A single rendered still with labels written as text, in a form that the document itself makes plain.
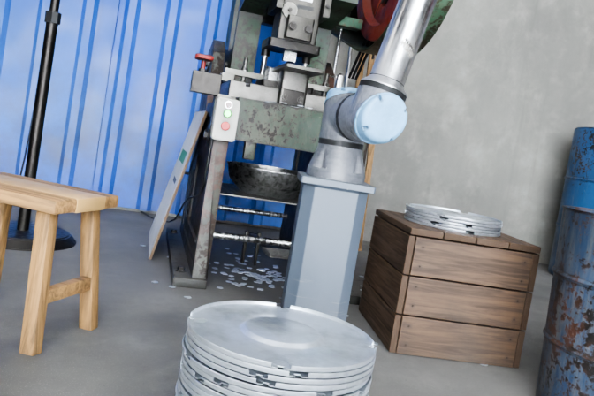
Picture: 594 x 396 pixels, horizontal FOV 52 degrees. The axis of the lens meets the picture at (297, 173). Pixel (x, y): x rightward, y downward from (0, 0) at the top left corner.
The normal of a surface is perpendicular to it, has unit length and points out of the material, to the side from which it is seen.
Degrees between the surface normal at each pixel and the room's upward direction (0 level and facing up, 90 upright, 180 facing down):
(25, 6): 90
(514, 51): 90
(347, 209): 90
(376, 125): 97
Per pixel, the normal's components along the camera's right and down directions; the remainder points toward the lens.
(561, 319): -0.97, -0.11
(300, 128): 0.23, 0.09
